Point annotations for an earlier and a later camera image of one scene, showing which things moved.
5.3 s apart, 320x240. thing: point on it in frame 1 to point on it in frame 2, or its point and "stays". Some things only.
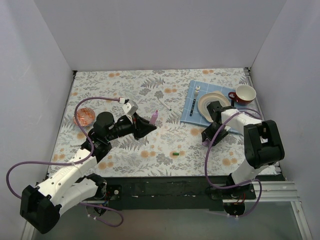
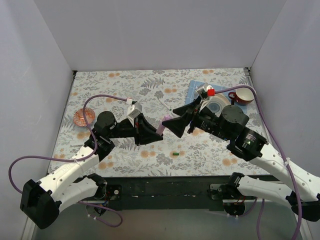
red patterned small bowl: [85, 117] stays
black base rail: [174, 193] stays
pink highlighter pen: [154, 118] to [160, 128]
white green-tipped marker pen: [163, 104] stays
